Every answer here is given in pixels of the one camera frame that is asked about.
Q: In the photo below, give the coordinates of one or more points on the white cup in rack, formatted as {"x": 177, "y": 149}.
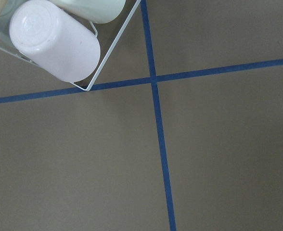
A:
{"x": 97, "y": 11}

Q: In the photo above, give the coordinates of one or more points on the pink cup in rack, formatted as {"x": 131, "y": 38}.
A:
{"x": 54, "y": 40}

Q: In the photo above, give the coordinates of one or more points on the white wire cup rack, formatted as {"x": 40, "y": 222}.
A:
{"x": 107, "y": 34}

